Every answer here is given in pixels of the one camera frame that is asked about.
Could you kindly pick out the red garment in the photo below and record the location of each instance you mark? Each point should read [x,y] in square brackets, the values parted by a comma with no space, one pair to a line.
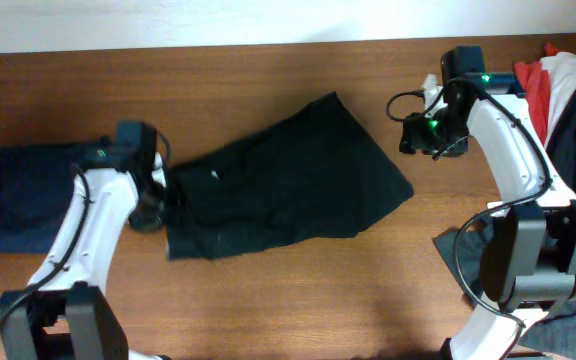
[537,79]

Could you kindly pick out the black shorts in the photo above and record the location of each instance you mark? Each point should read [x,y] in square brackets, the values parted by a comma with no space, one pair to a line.
[315,174]

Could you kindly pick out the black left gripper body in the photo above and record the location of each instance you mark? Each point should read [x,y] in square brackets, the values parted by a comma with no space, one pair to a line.
[153,219]

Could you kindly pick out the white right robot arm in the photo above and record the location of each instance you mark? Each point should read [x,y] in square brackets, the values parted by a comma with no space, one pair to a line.
[528,270]

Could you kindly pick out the dark grey printed t-shirt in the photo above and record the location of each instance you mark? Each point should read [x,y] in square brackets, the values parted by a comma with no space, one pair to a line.
[555,335]

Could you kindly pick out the white garment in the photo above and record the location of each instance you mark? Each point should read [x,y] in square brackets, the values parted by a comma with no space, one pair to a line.
[561,69]

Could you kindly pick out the folded navy blue garment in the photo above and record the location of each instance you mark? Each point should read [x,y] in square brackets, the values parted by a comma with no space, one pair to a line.
[36,187]

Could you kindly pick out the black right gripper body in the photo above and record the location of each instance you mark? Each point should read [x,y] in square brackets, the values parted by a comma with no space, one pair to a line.
[438,133]

